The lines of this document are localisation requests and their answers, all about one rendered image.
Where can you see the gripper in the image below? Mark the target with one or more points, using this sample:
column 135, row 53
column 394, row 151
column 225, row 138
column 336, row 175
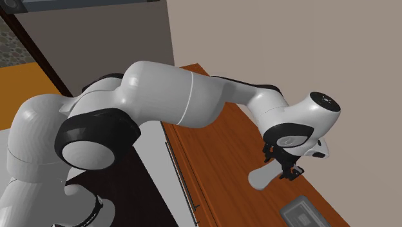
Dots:
column 284, row 156

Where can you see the brown wooden chest of drawers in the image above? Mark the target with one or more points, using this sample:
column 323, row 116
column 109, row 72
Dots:
column 226, row 163

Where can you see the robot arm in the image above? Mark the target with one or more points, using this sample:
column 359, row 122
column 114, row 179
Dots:
column 157, row 94

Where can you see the white rounded object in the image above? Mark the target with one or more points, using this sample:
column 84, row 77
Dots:
column 260, row 179

